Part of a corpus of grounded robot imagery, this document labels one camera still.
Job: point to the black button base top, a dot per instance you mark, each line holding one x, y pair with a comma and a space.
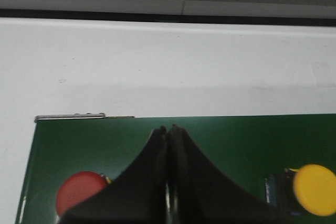
79, 187

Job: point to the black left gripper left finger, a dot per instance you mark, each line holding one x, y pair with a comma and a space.
137, 195

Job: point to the green conveyor belt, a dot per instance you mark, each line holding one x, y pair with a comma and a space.
245, 148

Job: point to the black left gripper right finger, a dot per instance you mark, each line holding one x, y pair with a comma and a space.
203, 194

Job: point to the aluminium conveyor frame rail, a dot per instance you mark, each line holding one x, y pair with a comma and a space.
77, 116

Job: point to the yellow mushroom button top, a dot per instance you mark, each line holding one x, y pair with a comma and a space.
307, 190

